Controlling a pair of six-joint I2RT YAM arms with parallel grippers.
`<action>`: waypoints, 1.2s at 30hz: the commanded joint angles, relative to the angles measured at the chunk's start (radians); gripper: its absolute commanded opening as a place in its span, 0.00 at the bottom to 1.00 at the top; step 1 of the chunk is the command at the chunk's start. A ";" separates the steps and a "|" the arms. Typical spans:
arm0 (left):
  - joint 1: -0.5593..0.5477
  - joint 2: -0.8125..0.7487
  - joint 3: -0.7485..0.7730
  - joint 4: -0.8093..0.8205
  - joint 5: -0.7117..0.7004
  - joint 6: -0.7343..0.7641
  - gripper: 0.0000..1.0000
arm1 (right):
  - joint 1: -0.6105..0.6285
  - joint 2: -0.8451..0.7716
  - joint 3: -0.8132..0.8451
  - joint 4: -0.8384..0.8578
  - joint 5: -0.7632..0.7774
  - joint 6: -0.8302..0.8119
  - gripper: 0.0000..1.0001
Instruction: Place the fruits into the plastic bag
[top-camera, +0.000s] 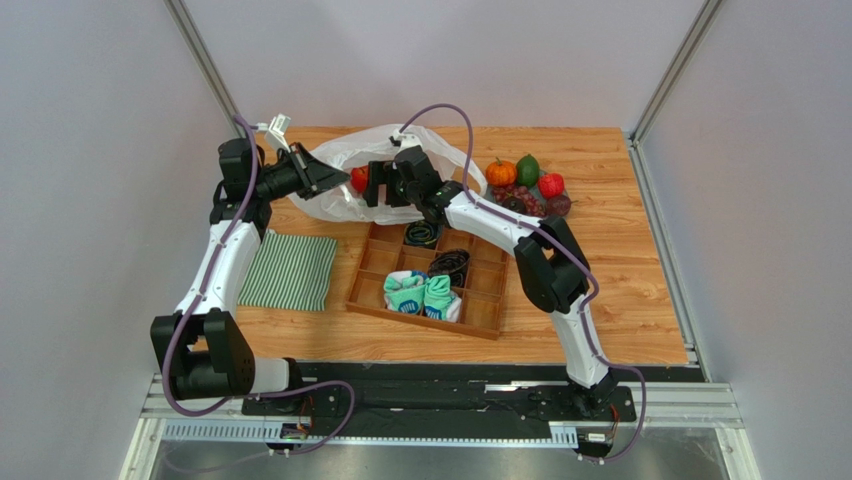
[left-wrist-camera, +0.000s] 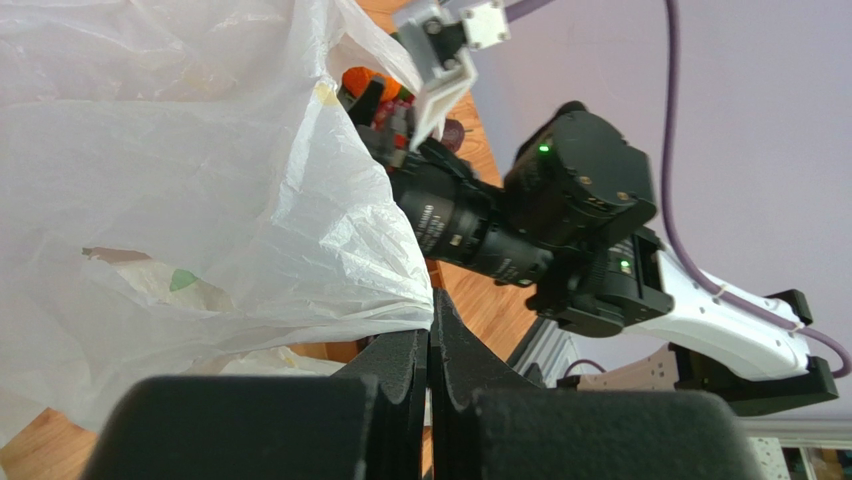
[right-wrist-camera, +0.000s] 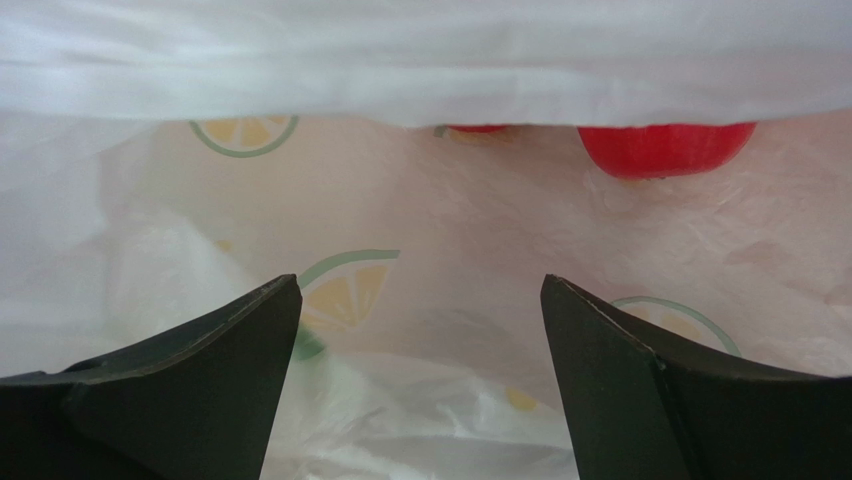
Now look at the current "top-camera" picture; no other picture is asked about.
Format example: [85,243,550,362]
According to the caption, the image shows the right teal rolled sock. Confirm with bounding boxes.
[423,275,462,323]

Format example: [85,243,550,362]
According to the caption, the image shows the black rolled cable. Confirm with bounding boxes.
[427,248,471,289]

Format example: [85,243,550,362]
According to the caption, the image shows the red apple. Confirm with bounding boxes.
[350,166,369,194]

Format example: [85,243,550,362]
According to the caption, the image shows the green avocado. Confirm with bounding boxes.
[516,154,540,188]

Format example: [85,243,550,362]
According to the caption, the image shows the red grapes bunch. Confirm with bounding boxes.
[491,184,546,218]

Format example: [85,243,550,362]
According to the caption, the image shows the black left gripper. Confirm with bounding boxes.
[254,143,351,203]

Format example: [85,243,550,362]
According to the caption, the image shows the blue yellow rolled cable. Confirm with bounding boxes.
[403,219,445,248]

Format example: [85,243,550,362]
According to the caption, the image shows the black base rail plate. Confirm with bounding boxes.
[234,359,707,441]

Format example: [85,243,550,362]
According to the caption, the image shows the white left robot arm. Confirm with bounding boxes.
[150,138,350,401]

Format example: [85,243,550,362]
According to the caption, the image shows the small orange pumpkin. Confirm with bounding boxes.
[485,158,517,187]

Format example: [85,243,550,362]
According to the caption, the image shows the red strawberry shaped fruit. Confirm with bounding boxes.
[537,173,565,200]

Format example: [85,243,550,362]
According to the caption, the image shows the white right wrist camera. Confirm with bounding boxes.
[389,130,422,150]

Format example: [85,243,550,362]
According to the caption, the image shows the left teal rolled sock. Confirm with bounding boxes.
[383,270,428,315]

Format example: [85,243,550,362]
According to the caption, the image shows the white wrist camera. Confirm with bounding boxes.
[389,130,422,150]
[256,114,291,153]

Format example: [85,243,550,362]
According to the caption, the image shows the grey plate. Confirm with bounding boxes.
[485,182,573,218]

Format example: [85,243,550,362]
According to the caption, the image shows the dark purple plum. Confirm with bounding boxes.
[501,196,528,215]

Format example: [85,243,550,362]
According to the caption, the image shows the white plastic bag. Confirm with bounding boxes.
[289,124,466,225]

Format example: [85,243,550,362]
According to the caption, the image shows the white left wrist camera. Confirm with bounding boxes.
[256,114,291,153]

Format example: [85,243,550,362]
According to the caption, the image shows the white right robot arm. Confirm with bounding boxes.
[365,146,617,407]

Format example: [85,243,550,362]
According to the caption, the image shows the teal rolled sock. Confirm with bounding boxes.
[423,275,462,323]
[383,270,428,315]

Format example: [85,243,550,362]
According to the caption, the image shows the green striped cloth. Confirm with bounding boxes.
[238,230,338,311]

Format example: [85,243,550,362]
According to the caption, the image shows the wooden divided tray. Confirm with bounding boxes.
[346,223,509,340]

